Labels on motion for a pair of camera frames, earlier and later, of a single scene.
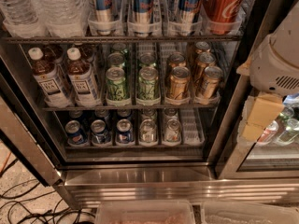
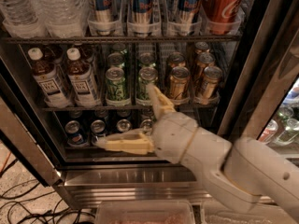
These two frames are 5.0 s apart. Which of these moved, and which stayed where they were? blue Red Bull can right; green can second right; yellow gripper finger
Moved: yellow gripper finger
Stayed: blue Red Bull can right; green can second right
